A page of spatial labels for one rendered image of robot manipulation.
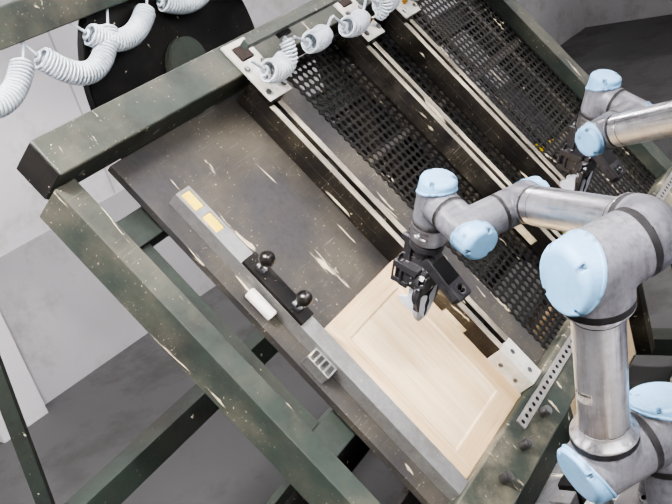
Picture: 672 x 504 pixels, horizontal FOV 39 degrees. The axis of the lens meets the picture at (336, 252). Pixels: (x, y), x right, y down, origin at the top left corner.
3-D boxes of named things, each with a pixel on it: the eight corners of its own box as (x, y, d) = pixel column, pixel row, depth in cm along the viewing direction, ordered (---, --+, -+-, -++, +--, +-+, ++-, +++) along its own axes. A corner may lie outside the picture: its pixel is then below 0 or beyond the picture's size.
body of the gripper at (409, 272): (410, 265, 202) (417, 220, 195) (443, 283, 198) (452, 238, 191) (389, 282, 197) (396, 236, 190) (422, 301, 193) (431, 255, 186)
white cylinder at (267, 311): (242, 298, 218) (266, 323, 218) (248, 291, 216) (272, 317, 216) (249, 291, 221) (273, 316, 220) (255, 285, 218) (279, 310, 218)
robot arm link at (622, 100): (631, 150, 218) (593, 129, 224) (661, 131, 223) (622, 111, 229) (639, 121, 212) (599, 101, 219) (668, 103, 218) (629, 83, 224)
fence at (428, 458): (449, 501, 219) (460, 495, 217) (168, 203, 222) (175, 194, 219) (458, 487, 223) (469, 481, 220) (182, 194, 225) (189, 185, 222)
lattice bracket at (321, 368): (321, 384, 217) (328, 379, 215) (300, 362, 218) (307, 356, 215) (330, 375, 220) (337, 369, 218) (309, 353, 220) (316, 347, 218)
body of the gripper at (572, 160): (567, 157, 246) (578, 117, 238) (598, 170, 242) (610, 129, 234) (554, 169, 241) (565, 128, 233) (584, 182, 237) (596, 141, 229)
